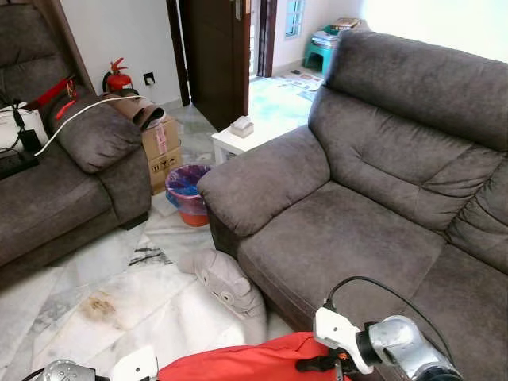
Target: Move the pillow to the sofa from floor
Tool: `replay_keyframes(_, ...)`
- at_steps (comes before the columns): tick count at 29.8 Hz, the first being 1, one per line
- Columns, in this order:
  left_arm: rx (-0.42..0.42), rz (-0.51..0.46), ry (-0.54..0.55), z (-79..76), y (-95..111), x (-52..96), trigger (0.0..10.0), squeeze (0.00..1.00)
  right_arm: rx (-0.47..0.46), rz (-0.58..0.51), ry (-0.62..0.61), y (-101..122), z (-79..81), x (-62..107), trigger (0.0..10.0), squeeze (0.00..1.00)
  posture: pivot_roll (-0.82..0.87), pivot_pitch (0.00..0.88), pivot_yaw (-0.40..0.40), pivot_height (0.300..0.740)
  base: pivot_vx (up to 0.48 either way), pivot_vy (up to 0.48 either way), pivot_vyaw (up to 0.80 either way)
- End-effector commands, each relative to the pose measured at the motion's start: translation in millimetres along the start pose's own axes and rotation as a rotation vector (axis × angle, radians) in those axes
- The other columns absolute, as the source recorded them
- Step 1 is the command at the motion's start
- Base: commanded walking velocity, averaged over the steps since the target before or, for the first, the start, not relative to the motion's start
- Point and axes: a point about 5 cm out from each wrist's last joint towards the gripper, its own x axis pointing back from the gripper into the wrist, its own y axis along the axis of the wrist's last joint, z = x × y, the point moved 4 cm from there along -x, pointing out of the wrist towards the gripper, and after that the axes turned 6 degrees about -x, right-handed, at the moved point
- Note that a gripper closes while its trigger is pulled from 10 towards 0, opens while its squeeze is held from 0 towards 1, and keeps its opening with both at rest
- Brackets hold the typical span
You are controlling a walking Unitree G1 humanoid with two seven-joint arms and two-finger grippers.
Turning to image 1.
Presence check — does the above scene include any brown rolled cloth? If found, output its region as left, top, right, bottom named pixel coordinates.
left=102, top=91, right=165, bottom=132

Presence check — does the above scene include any red fire extinguisher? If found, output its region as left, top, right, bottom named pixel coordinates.
left=103, top=57, right=134, bottom=94

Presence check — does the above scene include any stack of papers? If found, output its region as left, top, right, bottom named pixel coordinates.
left=312, top=17, right=366, bottom=42

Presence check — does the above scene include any white cable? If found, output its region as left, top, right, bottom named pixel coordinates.
left=33, top=95, right=152, bottom=157

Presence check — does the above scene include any grey fabric sofa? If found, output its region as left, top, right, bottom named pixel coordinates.
left=0, top=0, right=153, bottom=288
left=197, top=30, right=508, bottom=381

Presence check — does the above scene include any white side table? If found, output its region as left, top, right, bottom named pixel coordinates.
left=212, top=119, right=291, bottom=165

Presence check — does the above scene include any printed floor mat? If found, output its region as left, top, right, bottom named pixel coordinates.
left=274, top=70, right=325, bottom=100

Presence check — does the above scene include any green plastic stool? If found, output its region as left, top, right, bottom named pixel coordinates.
left=302, top=32, right=338, bottom=76

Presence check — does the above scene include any red flat bag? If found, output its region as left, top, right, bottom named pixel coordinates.
left=24, top=75, right=78, bottom=121

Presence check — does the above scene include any dark brown door frame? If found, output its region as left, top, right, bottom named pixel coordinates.
left=254, top=0, right=279, bottom=78

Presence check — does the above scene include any blue louvre window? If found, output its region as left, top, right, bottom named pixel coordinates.
left=283, top=0, right=306, bottom=39

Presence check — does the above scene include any cardboard box with black print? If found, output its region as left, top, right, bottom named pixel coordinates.
left=149, top=144, right=183, bottom=195

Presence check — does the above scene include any dark brown door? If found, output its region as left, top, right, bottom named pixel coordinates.
left=179, top=0, right=252, bottom=132

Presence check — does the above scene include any cardboard box with red tape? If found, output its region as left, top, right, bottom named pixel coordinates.
left=141, top=115, right=182, bottom=160

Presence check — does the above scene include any orange bin with blue bag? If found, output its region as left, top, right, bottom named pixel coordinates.
left=164, top=163, right=214, bottom=228

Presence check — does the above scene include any white handbag with black handles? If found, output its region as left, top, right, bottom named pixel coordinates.
left=0, top=103, right=48, bottom=156

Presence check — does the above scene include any beige tissue box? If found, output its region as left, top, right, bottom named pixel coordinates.
left=230, top=116, right=255, bottom=139

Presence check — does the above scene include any black power strip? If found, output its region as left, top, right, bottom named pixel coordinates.
left=0, top=152, right=39, bottom=180

